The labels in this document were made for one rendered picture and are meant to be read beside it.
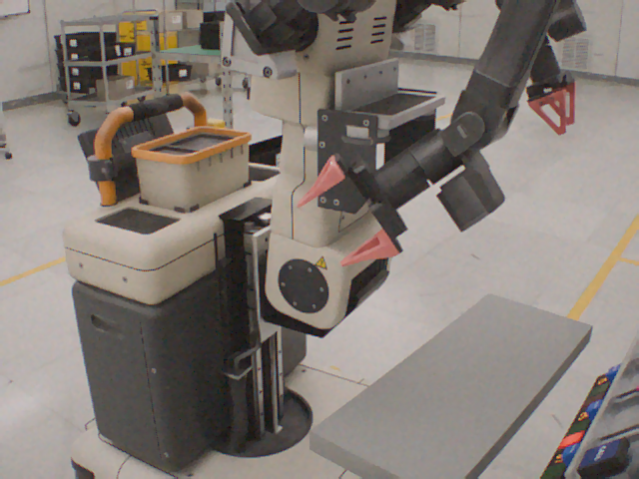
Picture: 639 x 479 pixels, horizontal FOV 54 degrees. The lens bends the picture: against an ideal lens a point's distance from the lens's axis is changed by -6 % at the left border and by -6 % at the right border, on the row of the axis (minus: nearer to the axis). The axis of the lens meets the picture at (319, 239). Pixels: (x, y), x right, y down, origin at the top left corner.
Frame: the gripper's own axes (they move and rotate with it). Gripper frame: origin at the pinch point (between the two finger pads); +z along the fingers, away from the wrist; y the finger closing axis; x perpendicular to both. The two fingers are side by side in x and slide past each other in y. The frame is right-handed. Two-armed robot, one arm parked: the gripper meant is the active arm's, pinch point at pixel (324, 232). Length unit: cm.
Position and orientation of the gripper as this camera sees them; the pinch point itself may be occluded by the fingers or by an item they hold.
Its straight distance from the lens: 85.0
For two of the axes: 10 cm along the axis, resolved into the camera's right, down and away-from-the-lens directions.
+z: -8.2, 5.6, 1.5
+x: -0.2, -3.0, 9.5
